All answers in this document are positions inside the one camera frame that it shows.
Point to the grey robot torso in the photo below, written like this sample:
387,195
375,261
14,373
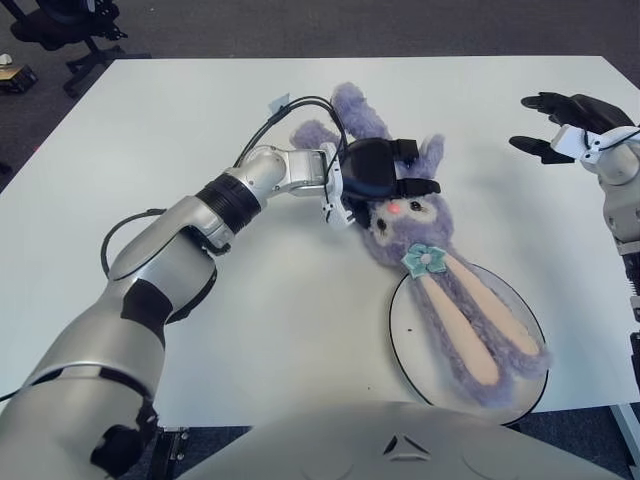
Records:
390,445

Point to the black table bracket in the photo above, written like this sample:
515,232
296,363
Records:
170,450

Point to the black floor object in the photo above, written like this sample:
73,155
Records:
4,165

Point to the small white floor item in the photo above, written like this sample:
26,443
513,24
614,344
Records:
5,59

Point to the brown cardboard box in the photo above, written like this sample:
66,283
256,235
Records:
17,77

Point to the black office chair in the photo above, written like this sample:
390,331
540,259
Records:
45,25

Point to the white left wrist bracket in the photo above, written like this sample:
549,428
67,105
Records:
336,217

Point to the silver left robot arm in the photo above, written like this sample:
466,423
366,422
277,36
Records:
160,270

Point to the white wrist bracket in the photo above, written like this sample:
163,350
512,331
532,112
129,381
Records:
567,140
336,217

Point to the purple plush bunny doll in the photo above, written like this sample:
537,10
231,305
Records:
425,240

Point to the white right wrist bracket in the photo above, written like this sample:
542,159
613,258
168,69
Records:
567,140

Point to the white table leg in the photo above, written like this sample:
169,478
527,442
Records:
627,425

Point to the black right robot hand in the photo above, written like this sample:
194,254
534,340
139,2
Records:
590,112

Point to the white plate black rim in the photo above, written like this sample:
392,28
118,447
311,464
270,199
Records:
415,350

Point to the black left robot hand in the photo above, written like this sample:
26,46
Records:
372,165

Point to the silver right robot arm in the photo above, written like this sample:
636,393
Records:
622,200

